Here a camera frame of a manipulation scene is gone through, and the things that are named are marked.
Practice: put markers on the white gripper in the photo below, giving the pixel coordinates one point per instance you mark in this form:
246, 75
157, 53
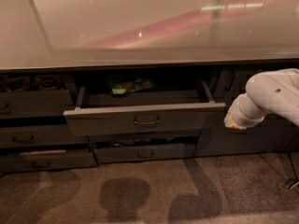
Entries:
237, 117

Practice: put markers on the snack bags in left drawer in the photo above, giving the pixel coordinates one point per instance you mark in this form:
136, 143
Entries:
30, 83

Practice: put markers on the grey drawer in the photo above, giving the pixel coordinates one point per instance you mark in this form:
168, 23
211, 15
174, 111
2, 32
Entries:
31, 104
144, 153
45, 135
68, 160
141, 136
141, 112

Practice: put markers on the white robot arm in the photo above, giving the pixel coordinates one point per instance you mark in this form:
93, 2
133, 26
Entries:
267, 92

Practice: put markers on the green snack bag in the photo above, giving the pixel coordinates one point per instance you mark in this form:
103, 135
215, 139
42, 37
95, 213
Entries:
121, 85

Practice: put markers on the grey cabinet door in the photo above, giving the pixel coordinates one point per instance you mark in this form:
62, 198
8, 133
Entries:
273, 134

